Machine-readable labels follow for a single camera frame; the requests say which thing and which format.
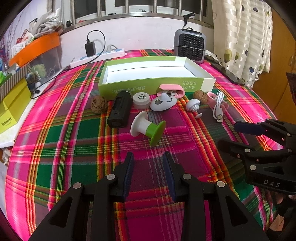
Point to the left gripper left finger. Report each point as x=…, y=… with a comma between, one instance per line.
x=88, y=209

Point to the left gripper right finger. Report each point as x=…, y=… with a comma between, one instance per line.
x=213, y=202

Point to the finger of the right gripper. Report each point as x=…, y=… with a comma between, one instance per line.
x=279, y=131
x=238, y=150

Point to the pink cable holder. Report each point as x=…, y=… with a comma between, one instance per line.
x=217, y=99

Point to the small white mushroom knob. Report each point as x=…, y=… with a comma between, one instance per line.
x=193, y=105

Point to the brown walnut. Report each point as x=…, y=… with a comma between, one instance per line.
x=99, y=105
x=201, y=96

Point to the pink stapler case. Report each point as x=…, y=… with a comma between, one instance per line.
x=174, y=90

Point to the grey white mouse-shaped gadget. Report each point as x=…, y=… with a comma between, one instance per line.
x=163, y=102

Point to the black rectangular device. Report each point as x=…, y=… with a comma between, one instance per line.
x=120, y=112

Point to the white green spool gadget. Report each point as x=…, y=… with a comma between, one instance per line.
x=141, y=125

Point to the white round cap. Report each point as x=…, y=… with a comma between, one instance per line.
x=141, y=100

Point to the plaid pink green cloth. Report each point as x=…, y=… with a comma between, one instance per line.
x=63, y=142

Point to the white patterned curtain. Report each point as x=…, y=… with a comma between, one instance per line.
x=243, y=31

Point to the grey mini heater fan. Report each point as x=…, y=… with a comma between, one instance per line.
x=190, y=44

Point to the green white cardboard box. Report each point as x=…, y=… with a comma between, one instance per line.
x=146, y=74

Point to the yellow box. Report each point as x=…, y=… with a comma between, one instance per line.
x=14, y=104

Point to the striped box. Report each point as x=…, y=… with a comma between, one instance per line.
x=12, y=80

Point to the white power strip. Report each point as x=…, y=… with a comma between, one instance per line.
x=98, y=57

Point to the orange lid storage bin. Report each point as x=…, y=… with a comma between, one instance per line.
x=35, y=49

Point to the white gloves pile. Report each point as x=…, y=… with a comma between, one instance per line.
x=47, y=23

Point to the black window handle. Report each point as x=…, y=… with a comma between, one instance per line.
x=186, y=18

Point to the black charger with cable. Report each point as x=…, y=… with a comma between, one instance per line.
x=90, y=51

